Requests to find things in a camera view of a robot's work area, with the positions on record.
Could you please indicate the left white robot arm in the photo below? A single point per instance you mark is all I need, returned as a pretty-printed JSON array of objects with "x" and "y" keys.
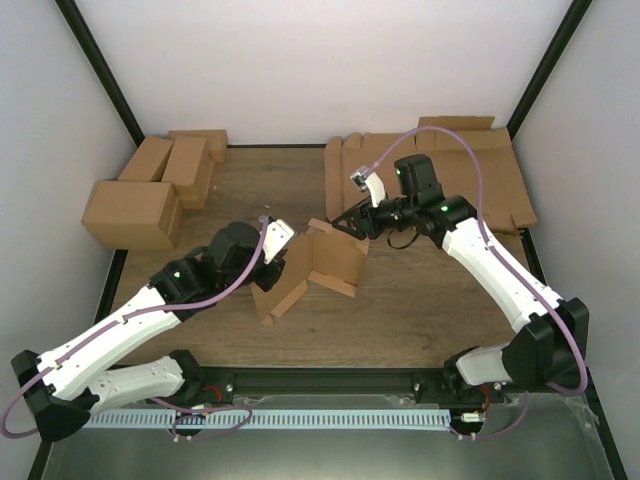
[{"x": 65, "y": 387}]

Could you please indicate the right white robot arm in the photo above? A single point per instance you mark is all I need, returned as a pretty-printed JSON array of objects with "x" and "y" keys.
[{"x": 550, "y": 332}]

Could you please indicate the folded cardboard box middle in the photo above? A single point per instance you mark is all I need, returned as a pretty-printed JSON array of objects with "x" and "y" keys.
[{"x": 189, "y": 170}]

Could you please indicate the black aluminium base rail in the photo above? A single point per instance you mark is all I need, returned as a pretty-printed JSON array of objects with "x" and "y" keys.
[{"x": 222, "y": 385}]

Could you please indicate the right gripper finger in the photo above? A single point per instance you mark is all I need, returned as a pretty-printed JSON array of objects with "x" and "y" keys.
[
  {"x": 354, "y": 229},
  {"x": 353, "y": 215}
]

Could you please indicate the small cardboard box rear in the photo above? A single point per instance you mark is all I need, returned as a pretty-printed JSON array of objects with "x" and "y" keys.
[{"x": 216, "y": 141}]

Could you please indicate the large folded cardboard box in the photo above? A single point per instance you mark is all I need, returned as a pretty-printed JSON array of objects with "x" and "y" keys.
[{"x": 138, "y": 216}]

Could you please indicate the black frame post left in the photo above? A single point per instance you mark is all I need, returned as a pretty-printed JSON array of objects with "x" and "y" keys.
[{"x": 81, "y": 31}]

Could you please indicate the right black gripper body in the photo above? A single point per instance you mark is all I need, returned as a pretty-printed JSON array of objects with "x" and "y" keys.
[{"x": 408, "y": 207}]

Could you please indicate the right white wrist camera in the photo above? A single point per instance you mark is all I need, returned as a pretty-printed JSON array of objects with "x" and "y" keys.
[{"x": 367, "y": 180}]

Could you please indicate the light blue slotted cable duct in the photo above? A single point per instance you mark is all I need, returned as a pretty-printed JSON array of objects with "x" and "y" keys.
[{"x": 276, "y": 419}]

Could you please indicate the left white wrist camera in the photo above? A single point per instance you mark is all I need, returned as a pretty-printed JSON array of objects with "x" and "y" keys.
[{"x": 278, "y": 235}]

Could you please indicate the black frame post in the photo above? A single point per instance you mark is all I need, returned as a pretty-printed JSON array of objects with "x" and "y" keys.
[
  {"x": 561, "y": 38},
  {"x": 81, "y": 31}
]

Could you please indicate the black frame post right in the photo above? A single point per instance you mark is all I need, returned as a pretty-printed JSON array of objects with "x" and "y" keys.
[{"x": 561, "y": 38}]

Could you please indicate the brown cardboard box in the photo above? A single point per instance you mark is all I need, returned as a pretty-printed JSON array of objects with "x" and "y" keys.
[{"x": 322, "y": 255}]

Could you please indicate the folded cardboard box back left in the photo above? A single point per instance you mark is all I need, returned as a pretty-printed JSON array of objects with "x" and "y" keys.
[{"x": 149, "y": 161}]

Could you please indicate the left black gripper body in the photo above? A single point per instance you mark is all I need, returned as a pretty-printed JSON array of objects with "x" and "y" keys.
[{"x": 269, "y": 281}]

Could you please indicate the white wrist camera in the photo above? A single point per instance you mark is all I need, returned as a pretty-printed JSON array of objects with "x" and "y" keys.
[
  {"x": 278, "y": 235},
  {"x": 367, "y": 180}
]

